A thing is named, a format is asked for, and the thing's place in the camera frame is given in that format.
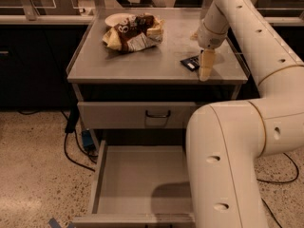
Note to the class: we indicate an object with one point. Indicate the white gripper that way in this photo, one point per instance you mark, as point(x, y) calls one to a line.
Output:
point(211, 38)

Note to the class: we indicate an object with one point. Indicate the dark blue rxbar wrapper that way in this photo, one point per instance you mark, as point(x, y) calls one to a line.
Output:
point(191, 63)

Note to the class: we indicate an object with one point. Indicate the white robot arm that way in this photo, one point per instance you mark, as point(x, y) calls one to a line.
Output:
point(223, 139)

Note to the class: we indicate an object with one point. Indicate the grey metal drawer cabinet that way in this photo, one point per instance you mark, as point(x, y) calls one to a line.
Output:
point(99, 74)

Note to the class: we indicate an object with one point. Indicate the closed grey middle drawer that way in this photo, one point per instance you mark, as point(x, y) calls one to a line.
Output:
point(131, 115)

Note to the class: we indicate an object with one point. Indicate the open grey bottom drawer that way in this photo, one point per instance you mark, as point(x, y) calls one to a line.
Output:
point(138, 186)

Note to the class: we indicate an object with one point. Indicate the crumpled brown chip bag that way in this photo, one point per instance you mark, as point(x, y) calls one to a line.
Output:
point(135, 33)

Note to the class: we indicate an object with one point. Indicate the white plate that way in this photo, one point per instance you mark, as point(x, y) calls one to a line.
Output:
point(118, 18)

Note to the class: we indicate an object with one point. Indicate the blue power adapter box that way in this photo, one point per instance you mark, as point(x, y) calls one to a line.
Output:
point(87, 140)

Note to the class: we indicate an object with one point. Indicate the dark side cabinet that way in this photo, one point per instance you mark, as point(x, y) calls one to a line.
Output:
point(33, 63)

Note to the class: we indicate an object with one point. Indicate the long grey counter shelf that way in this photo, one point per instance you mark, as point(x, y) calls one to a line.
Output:
point(44, 19)

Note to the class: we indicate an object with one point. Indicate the blue tape strip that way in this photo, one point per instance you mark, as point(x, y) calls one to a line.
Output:
point(53, 223)

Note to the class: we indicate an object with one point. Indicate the black drawer handle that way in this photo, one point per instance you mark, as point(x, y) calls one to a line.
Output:
point(158, 116)

